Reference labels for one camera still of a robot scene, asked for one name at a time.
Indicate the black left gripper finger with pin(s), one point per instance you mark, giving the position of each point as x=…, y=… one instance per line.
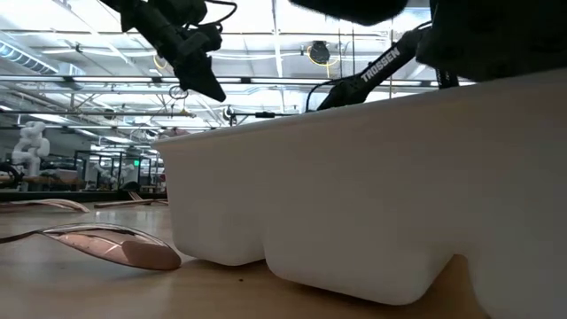
x=201, y=82

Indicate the rose gold fork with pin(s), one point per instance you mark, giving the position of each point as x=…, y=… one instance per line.
x=134, y=196

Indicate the white plastic cutlery tray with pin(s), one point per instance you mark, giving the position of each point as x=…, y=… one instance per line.
x=354, y=199

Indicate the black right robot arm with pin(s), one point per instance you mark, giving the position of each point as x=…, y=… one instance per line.
x=381, y=66

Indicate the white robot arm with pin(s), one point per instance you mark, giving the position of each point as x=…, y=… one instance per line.
x=31, y=146

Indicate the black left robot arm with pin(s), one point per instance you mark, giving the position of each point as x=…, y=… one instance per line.
x=146, y=22

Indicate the black hanging spotlight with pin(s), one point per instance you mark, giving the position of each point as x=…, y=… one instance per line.
x=228, y=114

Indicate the long ceiling light strip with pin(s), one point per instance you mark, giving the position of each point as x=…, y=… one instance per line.
x=111, y=80

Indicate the wooden workbench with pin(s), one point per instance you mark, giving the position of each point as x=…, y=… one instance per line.
x=53, y=182

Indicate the rose gold spoon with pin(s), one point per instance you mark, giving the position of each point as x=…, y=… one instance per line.
x=133, y=254
x=62, y=204

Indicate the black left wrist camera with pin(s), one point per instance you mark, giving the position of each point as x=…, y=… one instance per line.
x=206, y=37

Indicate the black frame workstation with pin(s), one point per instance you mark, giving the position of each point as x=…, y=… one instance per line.
x=265, y=114

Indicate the black frame enclosure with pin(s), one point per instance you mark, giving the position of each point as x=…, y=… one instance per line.
x=88, y=152

